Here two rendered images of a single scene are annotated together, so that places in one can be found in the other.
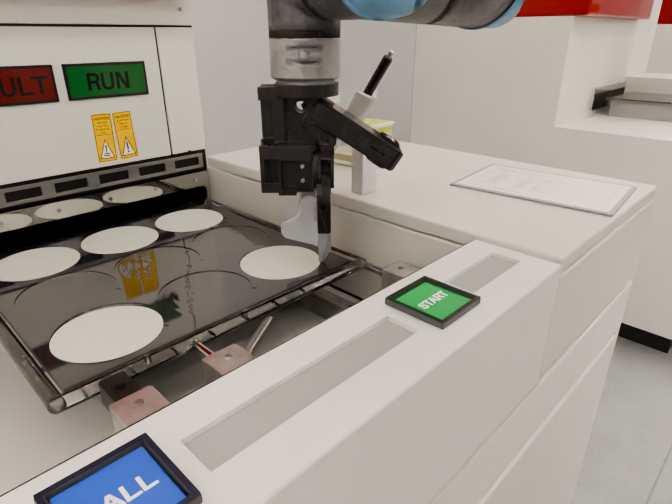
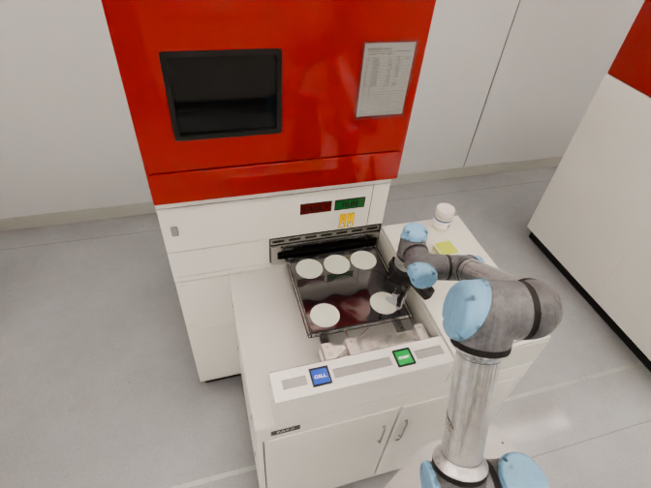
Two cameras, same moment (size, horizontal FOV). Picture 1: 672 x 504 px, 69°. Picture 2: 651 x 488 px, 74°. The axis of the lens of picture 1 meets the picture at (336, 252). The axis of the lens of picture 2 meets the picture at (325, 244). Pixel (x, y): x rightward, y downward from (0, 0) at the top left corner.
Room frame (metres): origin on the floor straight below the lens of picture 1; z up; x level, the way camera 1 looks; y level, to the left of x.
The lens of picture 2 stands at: (-0.42, -0.16, 2.08)
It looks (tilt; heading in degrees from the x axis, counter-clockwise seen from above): 43 degrees down; 26
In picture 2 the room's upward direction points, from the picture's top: 5 degrees clockwise
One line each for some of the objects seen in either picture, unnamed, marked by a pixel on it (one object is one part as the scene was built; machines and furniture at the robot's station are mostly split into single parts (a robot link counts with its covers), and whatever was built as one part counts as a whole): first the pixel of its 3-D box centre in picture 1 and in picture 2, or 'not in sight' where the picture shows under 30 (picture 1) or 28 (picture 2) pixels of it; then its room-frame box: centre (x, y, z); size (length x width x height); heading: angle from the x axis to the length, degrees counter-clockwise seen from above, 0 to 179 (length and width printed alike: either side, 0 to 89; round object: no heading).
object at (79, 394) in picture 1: (245, 317); (361, 325); (0.43, 0.09, 0.90); 0.38 x 0.01 x 0.01; 136
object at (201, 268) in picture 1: (158, 263); (345, 285); (0.56, 0.22, 0.90); 0.34 x 0.34 x 0.01; 46
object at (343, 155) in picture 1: (362, 142); (444, 254); (0.81, -0.04, 1.00); 0.07 x 0.07 x 0.07; 50
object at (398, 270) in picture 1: (417, 285); (421, 335); (0.51, -0.09, 0.89); 0.08 x 0.03 x 0.03; 46
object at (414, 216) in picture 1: (406, 211); (451, 288); (0.77, -0.12, 0.89); 0.62 x 0.35 x 0.14; 46
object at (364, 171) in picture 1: (355, 140); not in sight; (0.66, -0.03, 1.03); 0.06 x 0.04 x 0.13; 46
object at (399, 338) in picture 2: not in sight; (374, 350); (0.39, 0.02, 0.87); 0.36 x 0.08 x 0.03; 136
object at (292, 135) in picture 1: (300, 138); (400, 277); (0.56, 0.04, 1.05); 0.09 x 0.08 x 0.12; 90
